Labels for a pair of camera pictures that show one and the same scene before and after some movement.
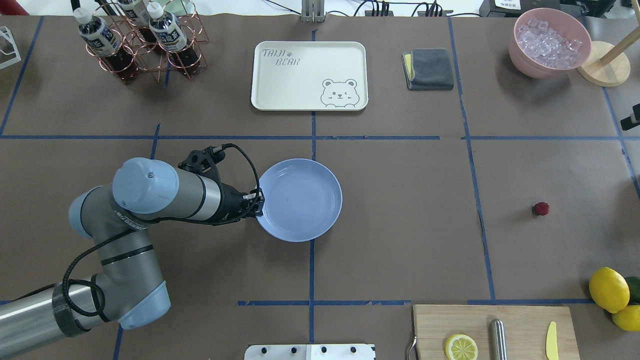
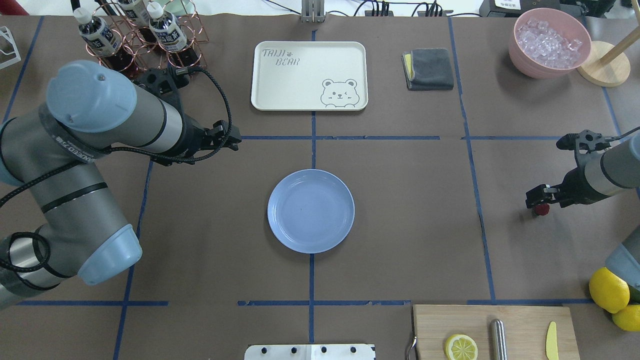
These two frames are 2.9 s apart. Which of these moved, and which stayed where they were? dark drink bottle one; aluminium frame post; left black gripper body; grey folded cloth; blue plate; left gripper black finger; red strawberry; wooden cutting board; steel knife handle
Moved: left black gripper body; left gripper black finger; blue plate
Stayed: aluminium frame post; steel knife handle; red strawberry; wooden cutting board; dark drink bottle one; grey folded cloth
